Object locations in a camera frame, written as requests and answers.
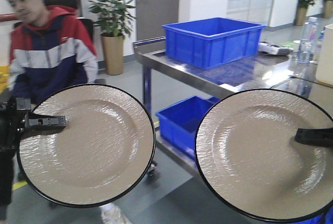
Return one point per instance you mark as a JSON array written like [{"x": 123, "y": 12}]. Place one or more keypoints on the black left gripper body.
[{"x": 13, "y": 113}]

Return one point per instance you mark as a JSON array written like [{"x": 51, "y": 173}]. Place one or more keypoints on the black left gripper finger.
[{"x": 39, "y": 122}]

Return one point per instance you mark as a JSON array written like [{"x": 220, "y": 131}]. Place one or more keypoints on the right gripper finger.
[{"x": 314, "y": 137}]

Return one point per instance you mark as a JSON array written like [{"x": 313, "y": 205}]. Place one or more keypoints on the beige plate black rim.
[
  {"x": 247, "y": 156},
  {"x": 103, "y": 152}
]

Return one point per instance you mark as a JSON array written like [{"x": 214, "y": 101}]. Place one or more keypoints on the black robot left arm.
[{"x": 7, "y": 167}]

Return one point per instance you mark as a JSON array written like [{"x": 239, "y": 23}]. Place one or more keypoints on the stainless steel cart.
[{"x": 254, "y": 72}]

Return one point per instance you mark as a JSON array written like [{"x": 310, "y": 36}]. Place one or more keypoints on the person in red hoodie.
[{"x": 50, "y": 51}]

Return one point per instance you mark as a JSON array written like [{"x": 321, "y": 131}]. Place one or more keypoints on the clear water bottle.
[{"x": 307, "y": 45}]

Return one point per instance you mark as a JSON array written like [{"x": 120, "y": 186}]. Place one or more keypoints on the plant in tan pot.
[{"x": 115, "y": 22}]

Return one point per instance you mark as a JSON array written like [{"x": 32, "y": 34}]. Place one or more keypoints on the lower blue plastic bin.
[{"x": 179, "y": 122}]

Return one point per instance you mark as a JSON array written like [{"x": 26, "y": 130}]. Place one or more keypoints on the large blue plastic bin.
[{"x": 209, "y": 43}]

